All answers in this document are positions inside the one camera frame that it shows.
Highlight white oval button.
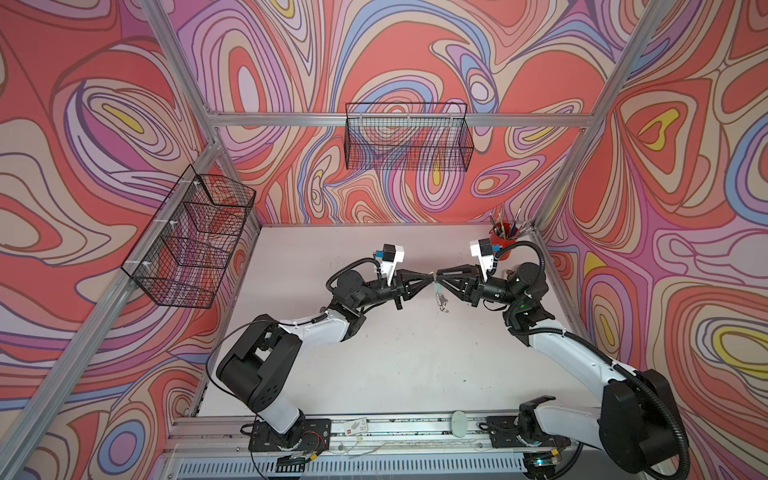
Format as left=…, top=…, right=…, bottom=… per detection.
left=450, top=411, right=468, bottom=438

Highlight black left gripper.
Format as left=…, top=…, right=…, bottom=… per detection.
left=352, top=274, right=432, bottom=317

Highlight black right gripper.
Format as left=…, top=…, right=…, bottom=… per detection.
left=437, top=264, right=522, bottom=308

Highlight metal keyring organizer yellow grip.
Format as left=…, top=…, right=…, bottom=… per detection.
left=432, top=272, right=449, bottom=314

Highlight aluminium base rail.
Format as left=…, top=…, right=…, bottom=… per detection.
left=146, top=409, right=613, bottom=480

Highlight aluminium frame post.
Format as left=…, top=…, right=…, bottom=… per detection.
left=140, top=0, right=244, bottom=183

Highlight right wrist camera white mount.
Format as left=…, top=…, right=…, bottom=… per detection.
left=470, top=238, right=497, bottom=281

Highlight red pen cup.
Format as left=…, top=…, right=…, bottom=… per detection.
left=489, top=222, right=518, bottom=248

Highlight black wire basket back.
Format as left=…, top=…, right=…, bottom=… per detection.
left=343, top=101, right=475, bottom=172

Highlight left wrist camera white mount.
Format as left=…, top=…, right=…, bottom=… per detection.
left=375, top=244, right=405, bottom=285

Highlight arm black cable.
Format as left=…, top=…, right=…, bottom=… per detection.
left=325, top=257, right=379, bottom=292
left=491, top=241, right=691, bottom=480

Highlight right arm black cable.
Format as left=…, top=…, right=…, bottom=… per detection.
left=491, top=241, right=691, bottom=480

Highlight white label tag on rail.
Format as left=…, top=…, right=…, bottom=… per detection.
left=343, top=417, right=368, bottom=436

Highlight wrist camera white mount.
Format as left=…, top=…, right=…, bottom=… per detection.
left=470, top=238, right=497, bottom=281
left=375, top=244, right=405, bottom=285

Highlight black wire basket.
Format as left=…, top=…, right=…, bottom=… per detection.
left=343, top=101, right=475, bottom=172
left=121, top=167, right=255, bottom=309

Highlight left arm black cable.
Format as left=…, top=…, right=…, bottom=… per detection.
left=325, top=257, right=379, bottom=292

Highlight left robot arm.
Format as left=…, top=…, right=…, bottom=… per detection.
left=215, top=266, right=434, bottom=444

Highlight black wire basket left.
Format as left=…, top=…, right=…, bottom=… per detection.
left=121, top=167, right=255, bottom=309

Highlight pens in cup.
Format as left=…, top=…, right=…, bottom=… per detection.
left=488, top=210, right=534, bottom=240

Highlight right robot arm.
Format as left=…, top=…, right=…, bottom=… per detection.
left=436, top=262, right=692, bottom=479

